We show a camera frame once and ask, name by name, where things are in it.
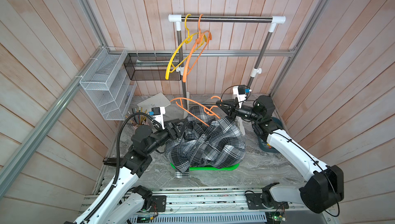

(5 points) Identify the metal clothes rack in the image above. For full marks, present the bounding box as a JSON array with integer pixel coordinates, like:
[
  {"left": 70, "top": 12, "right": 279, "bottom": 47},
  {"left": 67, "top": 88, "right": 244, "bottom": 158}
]
[{"left": 166, "top": 14, "right": 286, "bottom": 98}]

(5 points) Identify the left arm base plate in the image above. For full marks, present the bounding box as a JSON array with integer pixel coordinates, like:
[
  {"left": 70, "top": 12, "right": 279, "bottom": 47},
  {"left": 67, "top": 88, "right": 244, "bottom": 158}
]
[{"left": 140, "top": 195, "right": 167, "bottom": 213}]

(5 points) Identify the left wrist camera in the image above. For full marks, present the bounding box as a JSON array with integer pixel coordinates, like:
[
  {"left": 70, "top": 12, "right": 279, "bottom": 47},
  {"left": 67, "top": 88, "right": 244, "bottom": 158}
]
[{"left": 148, "top": 106, "right": 166, "bottom": 129}]

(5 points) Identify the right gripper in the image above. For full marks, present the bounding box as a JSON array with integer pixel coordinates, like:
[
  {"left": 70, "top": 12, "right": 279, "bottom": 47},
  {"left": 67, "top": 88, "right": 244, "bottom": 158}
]
[{"left": 217, "top": 100, "right": 262, "bottom": 126}]

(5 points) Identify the orange hanger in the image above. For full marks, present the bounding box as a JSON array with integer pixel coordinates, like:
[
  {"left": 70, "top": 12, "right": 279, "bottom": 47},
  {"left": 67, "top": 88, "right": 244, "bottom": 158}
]
[
  {"left": 170, "top": 97, "right": 220, "bottom": 127},
  {"left": 181, "top": 13, "right": 213, "bottom": 83}
]

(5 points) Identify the yellow plastic hanger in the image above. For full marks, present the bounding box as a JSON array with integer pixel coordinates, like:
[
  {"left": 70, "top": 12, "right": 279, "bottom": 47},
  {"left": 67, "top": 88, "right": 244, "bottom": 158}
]
[{"left": 165, "top": 13, "right": 201, "bottom": 80}]

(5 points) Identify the black mesh shelf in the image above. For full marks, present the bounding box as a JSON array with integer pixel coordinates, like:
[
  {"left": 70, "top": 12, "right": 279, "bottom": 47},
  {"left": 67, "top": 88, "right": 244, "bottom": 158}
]
[{"left": 123, "top": 52, "right": 182, "bottom": 81}]

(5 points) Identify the aluminium front rail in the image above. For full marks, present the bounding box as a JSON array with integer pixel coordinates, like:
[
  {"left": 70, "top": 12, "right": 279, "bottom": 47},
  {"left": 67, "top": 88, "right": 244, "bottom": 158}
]
[{"left": 77, "top": 186, "right": 318, "bottom": 217}]

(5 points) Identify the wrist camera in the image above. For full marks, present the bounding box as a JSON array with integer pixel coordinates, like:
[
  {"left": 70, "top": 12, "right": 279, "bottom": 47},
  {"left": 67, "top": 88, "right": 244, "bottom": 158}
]
[
  {"left": 232, "top": 85, "right": 251, "bottom": 108},
  {"left": 148, "top": 106, "right": 166, "bottom": 129}
]

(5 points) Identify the green plastic basket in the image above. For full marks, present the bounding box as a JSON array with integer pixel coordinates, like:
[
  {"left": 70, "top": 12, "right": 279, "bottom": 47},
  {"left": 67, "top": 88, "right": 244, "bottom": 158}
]
[{"left": 189, "top": 164, "right": 240, "bottom": 171}]

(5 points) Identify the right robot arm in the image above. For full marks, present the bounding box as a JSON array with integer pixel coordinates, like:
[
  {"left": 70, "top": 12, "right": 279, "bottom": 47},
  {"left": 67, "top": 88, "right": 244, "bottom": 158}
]
[{"left": 216, "top": 96, "right": 344, "bottom": 214}]

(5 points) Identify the dark teal tray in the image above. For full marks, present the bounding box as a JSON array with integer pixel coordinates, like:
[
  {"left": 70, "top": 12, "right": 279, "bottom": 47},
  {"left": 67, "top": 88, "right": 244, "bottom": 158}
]
[{"left": 258, "top": 117, "right": 283, "bottom": 154}]

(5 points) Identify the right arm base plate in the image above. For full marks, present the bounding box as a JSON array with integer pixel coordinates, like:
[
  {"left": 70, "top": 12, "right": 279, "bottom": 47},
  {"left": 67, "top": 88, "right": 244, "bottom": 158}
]
[{"left": 244, "top": 190, "right": 289, "bottom": 210}]

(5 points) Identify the grey plaid shirt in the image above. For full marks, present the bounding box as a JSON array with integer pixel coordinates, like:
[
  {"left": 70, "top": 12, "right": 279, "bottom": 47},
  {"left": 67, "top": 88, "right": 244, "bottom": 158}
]
[{"left": 165, "top": 116, "right": 246, "bottom": 179}]

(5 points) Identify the white wire shelf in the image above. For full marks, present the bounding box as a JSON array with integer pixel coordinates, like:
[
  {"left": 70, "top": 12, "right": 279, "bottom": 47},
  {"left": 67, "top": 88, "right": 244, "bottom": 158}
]
[{"left": 80, "top": 47, "right": 136, "bottom": 121}]

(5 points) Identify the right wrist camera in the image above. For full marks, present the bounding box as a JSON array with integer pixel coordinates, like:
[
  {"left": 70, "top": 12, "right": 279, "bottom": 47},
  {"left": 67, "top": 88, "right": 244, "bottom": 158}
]
[{"left": 232, "top": 85, "right": 251, "bottom": 108}]

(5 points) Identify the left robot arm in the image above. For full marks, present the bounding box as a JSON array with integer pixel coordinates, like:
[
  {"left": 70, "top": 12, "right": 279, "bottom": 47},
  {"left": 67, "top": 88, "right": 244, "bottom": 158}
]
[{"left": 73, "top": 119, "right": 187, "bottom": 224}]

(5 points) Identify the pink pencil cup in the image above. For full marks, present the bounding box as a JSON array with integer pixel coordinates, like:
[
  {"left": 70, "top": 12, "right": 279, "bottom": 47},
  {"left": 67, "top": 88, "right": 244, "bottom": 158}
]
[{"left": 125, "top": 107, "right": 149, "bottom": 130}]

